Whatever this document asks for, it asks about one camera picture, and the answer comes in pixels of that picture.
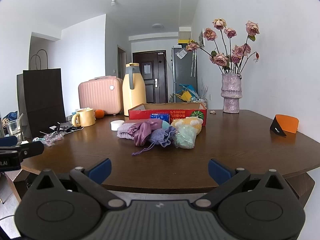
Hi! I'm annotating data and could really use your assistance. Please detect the mint green soft cloth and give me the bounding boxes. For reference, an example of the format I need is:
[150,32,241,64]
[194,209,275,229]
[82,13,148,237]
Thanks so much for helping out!
[174,125,197,149]

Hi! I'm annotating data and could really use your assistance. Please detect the lavender towel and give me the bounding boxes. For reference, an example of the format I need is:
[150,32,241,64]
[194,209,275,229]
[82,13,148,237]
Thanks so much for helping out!
[117,123,140,140]

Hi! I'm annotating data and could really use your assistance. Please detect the yellow white plush toy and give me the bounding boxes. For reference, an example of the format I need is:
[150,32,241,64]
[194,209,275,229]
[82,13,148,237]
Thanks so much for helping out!
[171,116,203,134]

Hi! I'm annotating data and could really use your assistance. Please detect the magenta drawstring pouch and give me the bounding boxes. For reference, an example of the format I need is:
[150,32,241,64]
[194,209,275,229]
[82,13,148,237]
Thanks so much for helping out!
[128,119,163,147]

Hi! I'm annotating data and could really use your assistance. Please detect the lilac drawstring pouch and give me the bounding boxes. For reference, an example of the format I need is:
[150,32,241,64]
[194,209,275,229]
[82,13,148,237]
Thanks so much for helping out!
[131,126,177,156]

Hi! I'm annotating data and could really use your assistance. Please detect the light blue plush toy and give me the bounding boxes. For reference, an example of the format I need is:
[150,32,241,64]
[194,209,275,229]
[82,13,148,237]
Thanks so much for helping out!
[162,120,170,130]

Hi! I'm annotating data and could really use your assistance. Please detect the blue tissue pack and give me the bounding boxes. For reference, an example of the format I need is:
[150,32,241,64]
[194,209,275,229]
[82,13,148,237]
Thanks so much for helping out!
[150,113,170,123]

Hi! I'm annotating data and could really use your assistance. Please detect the clear glass cup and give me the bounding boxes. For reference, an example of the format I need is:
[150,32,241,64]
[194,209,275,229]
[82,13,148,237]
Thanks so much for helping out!
[7,120,24,141]

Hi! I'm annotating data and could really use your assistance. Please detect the small candy wrappers pile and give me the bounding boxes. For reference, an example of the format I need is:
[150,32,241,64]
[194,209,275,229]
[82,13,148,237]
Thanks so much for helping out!
[33,132,64,147]

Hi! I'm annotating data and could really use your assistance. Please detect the black paper bag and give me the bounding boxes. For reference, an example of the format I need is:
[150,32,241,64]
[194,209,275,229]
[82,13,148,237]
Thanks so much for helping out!
[17,68,66,139]

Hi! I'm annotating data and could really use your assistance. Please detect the scattered black white papers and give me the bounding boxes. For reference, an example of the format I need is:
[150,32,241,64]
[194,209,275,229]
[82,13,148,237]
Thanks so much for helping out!
[40,122,83,135]

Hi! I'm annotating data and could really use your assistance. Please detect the white round lid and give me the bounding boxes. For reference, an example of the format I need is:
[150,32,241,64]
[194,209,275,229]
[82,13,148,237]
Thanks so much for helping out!
[110,120,125,131]

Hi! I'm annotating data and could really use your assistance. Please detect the yellow ceramic mug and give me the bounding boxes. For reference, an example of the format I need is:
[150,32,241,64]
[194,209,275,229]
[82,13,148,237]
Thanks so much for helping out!
[72,108,95,127]

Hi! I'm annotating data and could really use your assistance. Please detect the orange fruit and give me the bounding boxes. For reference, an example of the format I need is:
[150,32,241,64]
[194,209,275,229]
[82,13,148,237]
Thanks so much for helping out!
[95,109,105,119]

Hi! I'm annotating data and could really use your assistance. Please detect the orange black folded card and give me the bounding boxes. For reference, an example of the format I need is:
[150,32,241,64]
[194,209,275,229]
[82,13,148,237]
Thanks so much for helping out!
[270,114,299,137]

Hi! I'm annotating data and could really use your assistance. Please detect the red cardboard box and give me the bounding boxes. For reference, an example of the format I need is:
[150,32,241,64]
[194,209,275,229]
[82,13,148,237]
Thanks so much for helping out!
[129,102,207,127]

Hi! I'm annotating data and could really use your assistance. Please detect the purple textured vase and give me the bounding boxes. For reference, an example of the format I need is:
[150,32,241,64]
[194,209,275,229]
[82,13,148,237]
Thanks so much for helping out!
[221,74,242,114]

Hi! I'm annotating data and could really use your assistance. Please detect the pink small suitcase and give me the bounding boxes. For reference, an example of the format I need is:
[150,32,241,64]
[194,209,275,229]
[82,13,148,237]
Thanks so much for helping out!
[78,76,123,115]

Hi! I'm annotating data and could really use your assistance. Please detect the yellow blue toy pile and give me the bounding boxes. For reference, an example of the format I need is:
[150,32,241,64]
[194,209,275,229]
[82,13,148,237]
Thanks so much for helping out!
[175,83,201,103]

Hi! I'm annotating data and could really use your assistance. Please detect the yellow thermos jug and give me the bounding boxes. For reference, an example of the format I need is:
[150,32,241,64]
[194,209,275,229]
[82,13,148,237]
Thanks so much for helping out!
[123,62,146,116]

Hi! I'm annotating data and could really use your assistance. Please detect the dried pink roses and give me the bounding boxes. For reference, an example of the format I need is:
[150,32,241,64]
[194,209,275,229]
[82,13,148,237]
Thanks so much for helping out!
[185,18,260,75]

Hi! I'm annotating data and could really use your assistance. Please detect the grey refrigerator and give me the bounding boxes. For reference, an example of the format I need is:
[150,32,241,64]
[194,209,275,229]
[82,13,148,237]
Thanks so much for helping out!
[171,46,197,102]

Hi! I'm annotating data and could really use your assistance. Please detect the dark brown entrance door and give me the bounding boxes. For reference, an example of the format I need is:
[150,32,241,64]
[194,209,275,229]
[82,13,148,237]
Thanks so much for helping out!
[132,50,168,103]

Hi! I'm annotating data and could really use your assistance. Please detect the yellow box on fridge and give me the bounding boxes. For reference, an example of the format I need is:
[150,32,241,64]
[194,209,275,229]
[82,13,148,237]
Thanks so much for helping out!
[178,39,192,46]

